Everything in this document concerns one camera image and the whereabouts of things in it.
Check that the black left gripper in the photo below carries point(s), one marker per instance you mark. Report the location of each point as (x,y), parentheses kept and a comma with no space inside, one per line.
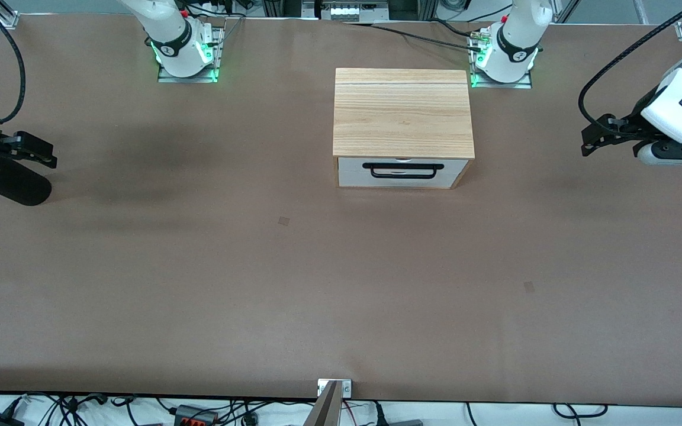
(630,125)

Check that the light wooden drawer cabinet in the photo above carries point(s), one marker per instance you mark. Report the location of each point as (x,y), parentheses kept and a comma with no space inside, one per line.
(403,112)

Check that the black cylindrical vase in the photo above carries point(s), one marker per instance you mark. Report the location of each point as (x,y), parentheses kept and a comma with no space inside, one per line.
(18,184)

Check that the white power strip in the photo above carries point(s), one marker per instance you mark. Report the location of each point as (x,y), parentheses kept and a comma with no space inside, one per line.
(344,10)

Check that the black power adapter orange buttons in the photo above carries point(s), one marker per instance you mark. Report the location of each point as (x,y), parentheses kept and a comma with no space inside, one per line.
(196,415)

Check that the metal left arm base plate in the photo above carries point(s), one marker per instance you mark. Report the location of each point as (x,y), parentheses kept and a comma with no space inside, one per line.
(524,84)

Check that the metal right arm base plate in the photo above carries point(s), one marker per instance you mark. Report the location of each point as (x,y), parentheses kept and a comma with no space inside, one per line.
(190,77)

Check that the small metal bracket plate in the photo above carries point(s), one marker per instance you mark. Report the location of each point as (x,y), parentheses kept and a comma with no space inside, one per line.
(346,388)

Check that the grey metal camera post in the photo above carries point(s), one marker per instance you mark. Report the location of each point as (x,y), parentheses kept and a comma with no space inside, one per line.
(324,411)

